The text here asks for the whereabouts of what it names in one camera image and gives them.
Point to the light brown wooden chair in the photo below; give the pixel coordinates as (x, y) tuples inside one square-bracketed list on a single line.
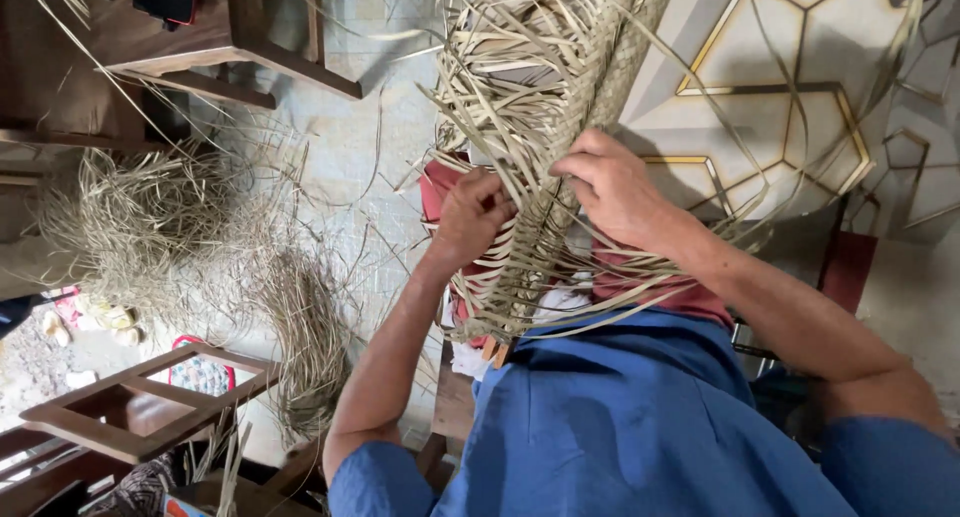
[(135, 416)]

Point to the large heap of loose straw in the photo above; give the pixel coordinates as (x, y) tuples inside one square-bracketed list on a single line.
[(150, 217)]

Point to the dark wooden chair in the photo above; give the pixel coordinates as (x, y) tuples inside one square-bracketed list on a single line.
[(150, 59)]

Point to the pink and yellow cloth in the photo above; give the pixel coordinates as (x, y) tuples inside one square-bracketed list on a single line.
[(101, 316)]

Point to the dark red panel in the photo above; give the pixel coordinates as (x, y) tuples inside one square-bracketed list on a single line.
[(849, 271)]

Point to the woven straw mat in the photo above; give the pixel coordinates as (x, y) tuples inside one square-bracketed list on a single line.
[(540, 126)]

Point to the person's left fingers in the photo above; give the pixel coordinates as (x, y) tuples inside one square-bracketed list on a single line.
[(495, 194)]

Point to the small bundle of loose straw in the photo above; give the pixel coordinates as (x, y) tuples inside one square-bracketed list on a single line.
[(307, 344)]

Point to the person's right hand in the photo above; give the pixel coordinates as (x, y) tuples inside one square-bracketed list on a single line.
[(626, 198)]

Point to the person's left hand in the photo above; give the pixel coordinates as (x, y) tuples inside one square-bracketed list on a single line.
[(466, 224)]

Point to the low wooden stool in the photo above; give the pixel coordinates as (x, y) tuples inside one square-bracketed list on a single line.
[(450, 408)]

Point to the pair of pale sandals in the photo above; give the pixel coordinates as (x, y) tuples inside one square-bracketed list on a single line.
[(56, 328)]

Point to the white cloth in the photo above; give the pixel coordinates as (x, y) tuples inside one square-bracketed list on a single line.
[(561, 301)]

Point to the person's right fingers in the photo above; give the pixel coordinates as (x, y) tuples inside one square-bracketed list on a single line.
[(581, 168)]

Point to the person's red trousers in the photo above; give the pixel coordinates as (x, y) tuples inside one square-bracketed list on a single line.
[(660, 288)]

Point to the red rimmed patterned cushion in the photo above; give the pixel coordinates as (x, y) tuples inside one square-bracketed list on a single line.
[(201, 373)]

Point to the person's blue shirt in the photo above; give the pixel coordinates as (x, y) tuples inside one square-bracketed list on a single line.
[(615, 427)]

